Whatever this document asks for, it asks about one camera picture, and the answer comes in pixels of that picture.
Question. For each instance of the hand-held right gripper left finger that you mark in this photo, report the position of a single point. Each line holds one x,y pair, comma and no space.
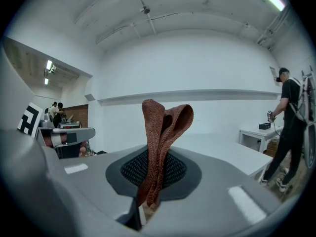
86,181

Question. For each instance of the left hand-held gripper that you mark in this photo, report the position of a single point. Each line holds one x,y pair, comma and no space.
81,132

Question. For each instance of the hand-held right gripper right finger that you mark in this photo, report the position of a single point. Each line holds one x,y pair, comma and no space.
222,181

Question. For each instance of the brown knitted cloth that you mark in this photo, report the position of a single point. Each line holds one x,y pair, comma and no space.
160,137

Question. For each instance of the person's left hand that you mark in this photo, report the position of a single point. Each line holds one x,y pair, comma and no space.
82,149

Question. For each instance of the long white table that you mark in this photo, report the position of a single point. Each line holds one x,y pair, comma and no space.
222,152

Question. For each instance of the cardboard box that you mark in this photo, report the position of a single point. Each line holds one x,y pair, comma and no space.
272,148

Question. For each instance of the rectangular ceiling lamp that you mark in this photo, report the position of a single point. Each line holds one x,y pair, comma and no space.
46,81
49,64

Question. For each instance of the small black box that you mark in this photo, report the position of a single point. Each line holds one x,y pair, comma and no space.
265,126

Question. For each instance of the ceiling conduit pipe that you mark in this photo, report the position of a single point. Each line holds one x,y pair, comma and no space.
145,11

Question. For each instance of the ceiling smoke detector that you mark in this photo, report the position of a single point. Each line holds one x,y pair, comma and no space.
145,9

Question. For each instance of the white wall ledge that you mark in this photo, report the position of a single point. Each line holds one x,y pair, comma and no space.
190,95

